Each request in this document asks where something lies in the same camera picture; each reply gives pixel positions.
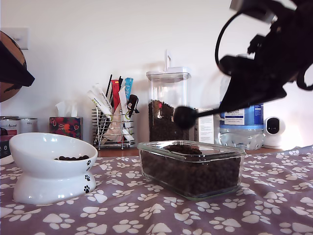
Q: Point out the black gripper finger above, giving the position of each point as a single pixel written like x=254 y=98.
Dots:
x=12 y=71
x=261 y=96
x=234 y=95

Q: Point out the black plastic measuring scoop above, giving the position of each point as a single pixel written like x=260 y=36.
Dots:
x=184 y=117

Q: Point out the small kibble portion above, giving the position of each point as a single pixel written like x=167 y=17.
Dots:
x=73 y=158

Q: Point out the rectangular glass food container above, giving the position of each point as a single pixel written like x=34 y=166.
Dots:
x=227 y=171

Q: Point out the brown cat food kibble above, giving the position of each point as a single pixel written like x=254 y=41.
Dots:
x=171 y=176
x=161 y=127

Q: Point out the white raised cat bowl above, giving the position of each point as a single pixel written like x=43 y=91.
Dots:
x=49 y=186

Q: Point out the round brown wooden board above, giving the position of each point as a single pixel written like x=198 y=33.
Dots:
x=12 y=46

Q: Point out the large clear water bottle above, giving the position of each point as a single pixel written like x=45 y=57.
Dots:
x=242 y=137

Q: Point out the white printed carton box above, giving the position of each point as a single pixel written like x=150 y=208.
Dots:
x=206 y=133

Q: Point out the metal can maroon label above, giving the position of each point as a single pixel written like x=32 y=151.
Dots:
x=9 y=124

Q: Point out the metal can white label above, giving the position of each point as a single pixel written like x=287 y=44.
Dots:
x=29 y=124

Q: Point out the white paper tissue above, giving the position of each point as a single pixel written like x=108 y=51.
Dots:
x=66 y=109

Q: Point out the tall clear storage jar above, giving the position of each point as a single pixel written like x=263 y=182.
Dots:
x=168 y=85

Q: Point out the floral tissue box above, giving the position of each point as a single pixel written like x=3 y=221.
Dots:
x=66 y=127

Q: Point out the dark and white bag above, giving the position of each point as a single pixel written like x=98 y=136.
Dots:
x=5 y=149

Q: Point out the white green printed sachet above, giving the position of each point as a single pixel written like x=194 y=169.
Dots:
x=94 y=99
x=99 y=89

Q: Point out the red sachet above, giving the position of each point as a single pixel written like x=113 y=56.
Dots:
x=115 y=90

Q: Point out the blue sachet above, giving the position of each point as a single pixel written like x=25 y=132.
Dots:
x=129 y=85

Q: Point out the plain white paper sachet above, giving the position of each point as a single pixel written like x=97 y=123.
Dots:
x=123 y=100

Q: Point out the grey paw print cloth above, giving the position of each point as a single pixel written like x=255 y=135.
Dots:
x=156 y=220

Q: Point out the white wall switch plate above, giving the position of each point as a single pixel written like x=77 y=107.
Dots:
x=22 y=36

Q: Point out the small white round camera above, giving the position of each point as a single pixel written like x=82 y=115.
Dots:
x=275 y=132

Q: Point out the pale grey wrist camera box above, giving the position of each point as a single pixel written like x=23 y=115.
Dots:
x=259 y=12

